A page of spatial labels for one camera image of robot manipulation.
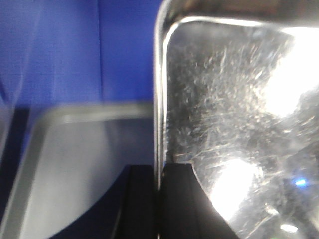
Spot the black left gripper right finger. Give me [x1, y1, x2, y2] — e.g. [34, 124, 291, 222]
[159, 163, 239, 239]

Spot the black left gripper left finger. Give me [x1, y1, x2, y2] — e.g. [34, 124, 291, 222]
[52, 165, 156, 239]

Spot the silver metal tray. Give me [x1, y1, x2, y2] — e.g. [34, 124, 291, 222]
[154, 0, 319, 239]
[0, 102, 154, 239]

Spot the upper centre blue bin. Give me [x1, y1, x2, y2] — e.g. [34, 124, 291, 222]
[0, 0, 161, 147]

